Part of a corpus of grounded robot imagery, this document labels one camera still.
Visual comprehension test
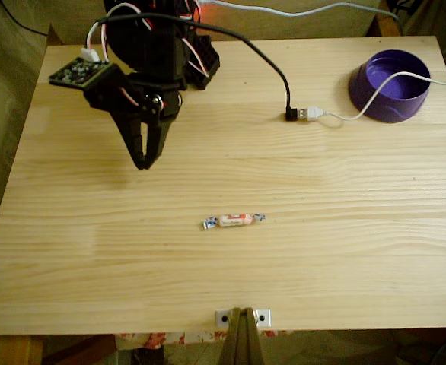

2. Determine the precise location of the white candy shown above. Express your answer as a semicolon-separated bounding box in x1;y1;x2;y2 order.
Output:
200;212;268;232

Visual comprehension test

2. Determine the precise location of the purple plastic bowl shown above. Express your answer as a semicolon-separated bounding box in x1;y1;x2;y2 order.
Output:
347;49;432;124

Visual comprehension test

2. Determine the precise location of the floral patterned cloth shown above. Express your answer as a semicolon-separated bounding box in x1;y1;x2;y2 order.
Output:
115;329;287;351

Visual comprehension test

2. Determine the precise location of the wooden trestle beam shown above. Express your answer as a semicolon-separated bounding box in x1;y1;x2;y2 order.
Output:
373;13;403;38

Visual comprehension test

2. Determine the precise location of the green camera circuit board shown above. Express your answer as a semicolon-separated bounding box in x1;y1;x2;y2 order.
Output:
48;56;114;90

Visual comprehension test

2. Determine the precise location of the black USB cable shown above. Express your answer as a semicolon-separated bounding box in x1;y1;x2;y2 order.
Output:
81;2;310;123

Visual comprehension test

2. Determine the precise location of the thin black cable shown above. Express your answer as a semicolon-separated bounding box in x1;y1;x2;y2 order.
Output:
0;0;49;38

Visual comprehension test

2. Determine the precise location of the grey cable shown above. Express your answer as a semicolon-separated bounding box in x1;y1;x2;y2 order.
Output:
203;0;403;36

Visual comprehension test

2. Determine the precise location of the white USB cable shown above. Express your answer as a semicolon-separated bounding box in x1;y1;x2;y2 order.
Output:
307;70;446;129

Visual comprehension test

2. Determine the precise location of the silver metal bracket plate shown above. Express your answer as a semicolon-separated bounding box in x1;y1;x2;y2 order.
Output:
214;309;234;329
253;308;273;329

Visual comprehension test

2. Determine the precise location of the pale wooden post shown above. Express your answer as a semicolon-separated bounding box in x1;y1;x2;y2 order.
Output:
0;335;44;365

